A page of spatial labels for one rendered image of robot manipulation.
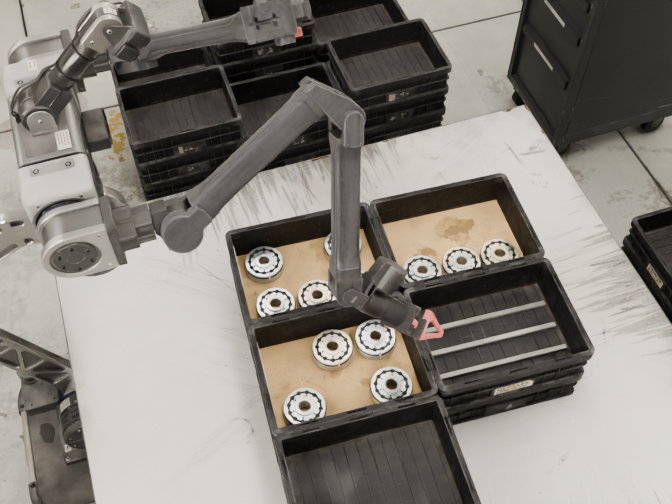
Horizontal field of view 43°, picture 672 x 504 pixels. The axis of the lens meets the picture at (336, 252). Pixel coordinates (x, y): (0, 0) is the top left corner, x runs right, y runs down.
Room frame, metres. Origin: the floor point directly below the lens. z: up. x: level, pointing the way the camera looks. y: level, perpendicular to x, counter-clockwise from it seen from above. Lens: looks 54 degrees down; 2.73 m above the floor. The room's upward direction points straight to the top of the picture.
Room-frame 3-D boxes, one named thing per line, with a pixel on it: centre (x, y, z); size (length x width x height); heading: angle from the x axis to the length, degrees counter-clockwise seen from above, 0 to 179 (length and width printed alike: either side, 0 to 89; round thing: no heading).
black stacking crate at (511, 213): (1.36, -0.32, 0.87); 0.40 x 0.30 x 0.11; 105
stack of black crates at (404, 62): (2.44, -0.20, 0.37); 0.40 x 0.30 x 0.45; 109
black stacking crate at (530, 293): (1.07, -0.40, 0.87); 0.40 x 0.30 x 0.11; 105
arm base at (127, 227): (0.98, 0.39, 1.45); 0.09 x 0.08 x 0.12; 19
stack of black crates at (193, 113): (2.18, 0.56, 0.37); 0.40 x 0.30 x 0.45; 109
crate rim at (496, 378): (1.07, -0.40, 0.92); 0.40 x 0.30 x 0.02; 105
